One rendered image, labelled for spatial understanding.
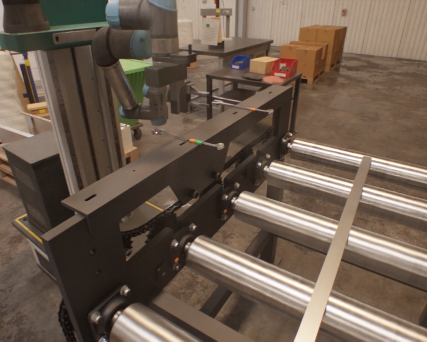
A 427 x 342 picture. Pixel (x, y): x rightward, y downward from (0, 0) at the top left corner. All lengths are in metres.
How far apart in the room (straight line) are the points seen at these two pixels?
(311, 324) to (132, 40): 1.00
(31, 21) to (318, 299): 1.22
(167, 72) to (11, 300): 1.77
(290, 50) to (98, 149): 5.66
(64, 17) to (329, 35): 6.92
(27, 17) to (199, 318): 1.10
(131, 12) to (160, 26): 0.08
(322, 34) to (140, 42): 7.02
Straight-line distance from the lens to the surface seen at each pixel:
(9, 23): 1.32
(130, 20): 0.93
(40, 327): 2.09
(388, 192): 1.34
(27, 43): 1.28
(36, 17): 1.31
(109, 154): 1.84
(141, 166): 0.83
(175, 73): 0.93
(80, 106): 1.69
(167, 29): 0.89
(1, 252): 2.68
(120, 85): 1.40
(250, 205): 1.14
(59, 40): 1.33
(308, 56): 6.61
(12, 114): 4.15
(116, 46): 1.22
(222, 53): 4.19
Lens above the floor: 1.56
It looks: 29 degrees down
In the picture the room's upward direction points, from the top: straight up
